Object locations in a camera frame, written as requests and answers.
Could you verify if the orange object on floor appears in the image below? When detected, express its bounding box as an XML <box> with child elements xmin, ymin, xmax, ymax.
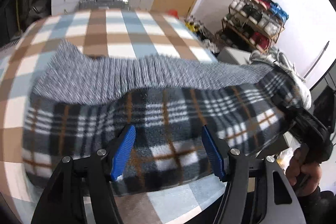
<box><xmin>167</xmin><ymin>9</ymin><xmax>179</xmax><ymax>18</ymax></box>

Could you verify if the plaid fleece jacket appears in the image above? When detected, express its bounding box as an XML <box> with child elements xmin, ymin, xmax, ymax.
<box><xmin>22</xmin><ymin>41</ymin><xmax>311</xmax><ymax>196</ymax></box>

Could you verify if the wooden shoe rack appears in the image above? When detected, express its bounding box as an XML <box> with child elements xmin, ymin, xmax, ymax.
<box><xmin>221</xmin><ymin>0</ymin><xmax>289</xmax><ymax>53</ymax></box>

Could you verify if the checkered bed sheet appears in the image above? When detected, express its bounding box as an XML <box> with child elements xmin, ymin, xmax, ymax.
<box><xmin>1</xmin><ymin>9</ymin><xmax>216</xmax><ymax>223</ymax></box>

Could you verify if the person's right hand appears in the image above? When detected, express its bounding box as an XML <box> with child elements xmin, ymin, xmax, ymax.
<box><xmin>285</xmin><ymin>148</ymin><xmax>322</xmax><ymax>197</ymax></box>

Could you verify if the silver aluminium suitcase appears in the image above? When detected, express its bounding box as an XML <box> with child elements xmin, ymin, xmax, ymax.
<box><xmin>78</xmin><ymin>0</ymin><xmax>130</xmax><ymax>10</ymax></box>

